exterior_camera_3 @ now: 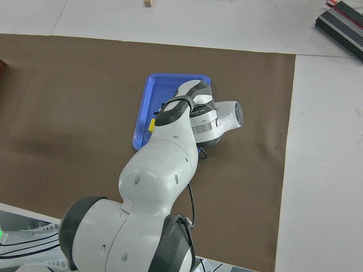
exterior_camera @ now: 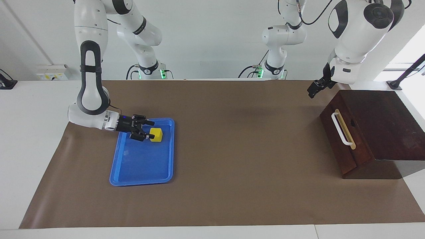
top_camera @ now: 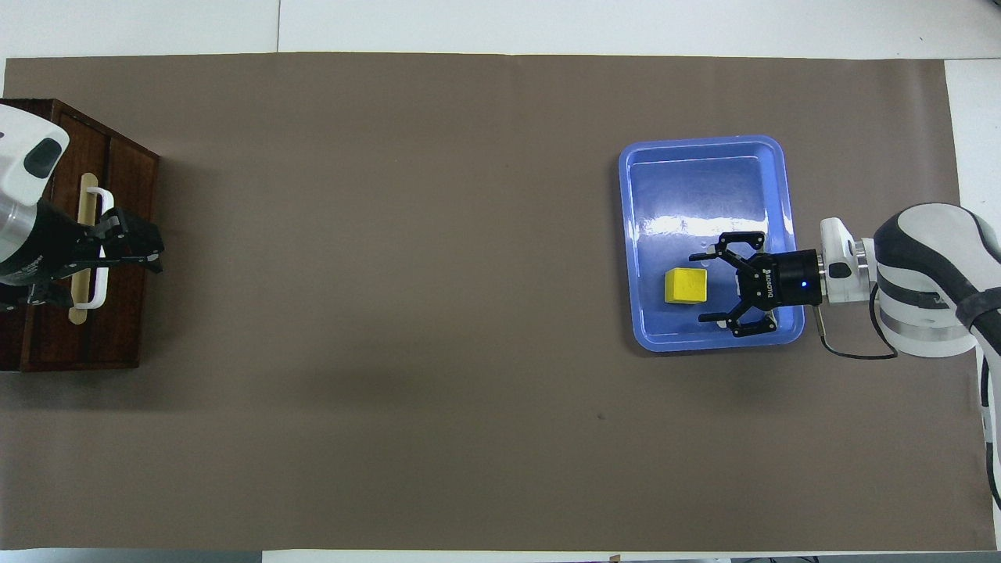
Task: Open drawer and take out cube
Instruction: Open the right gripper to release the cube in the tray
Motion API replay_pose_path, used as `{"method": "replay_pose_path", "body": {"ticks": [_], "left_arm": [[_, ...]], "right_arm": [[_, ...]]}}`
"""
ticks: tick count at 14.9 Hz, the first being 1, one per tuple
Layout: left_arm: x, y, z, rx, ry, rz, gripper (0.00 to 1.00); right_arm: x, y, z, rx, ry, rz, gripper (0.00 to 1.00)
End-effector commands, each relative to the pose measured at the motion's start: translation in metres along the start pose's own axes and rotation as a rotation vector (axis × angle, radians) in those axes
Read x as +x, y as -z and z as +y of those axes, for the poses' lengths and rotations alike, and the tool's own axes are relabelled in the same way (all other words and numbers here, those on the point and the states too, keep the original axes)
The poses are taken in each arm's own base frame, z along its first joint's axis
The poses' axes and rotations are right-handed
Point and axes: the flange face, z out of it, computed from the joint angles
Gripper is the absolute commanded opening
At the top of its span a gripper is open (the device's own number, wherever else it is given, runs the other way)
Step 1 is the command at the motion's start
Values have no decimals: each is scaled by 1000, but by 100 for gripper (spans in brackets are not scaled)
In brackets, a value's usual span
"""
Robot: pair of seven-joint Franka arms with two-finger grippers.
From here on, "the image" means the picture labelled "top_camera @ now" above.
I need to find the blue plastic tray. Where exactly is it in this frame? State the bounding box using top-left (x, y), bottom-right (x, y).
top-left (618, 134), bottom-right (806, 353)

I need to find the brown table mat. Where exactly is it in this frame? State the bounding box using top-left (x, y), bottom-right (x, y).
top-left (4, 52), bottom-right (1000, 552)

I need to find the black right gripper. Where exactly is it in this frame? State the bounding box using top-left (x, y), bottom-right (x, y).
top-left (689, 231), bottom-right (824, 339)

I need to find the dark wooden drawer cabinet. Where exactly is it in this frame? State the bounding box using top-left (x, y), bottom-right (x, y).
top-left (0, 98), bottom-right (161, 373)

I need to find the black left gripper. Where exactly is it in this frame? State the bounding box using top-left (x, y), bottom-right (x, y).
top-left (0, 201), bottom-right (166, 309)

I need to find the dark wooden drawer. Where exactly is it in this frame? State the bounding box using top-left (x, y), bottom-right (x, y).
top-left (22, 100), bottom-right (115, 372)

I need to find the yellow cube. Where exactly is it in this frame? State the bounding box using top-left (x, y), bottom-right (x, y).
top-left (664, 267), bottom-right (709, 306)

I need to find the white drawer handle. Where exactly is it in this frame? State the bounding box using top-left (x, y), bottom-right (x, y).
top-left (78, 188), bottom-right (115, 308)

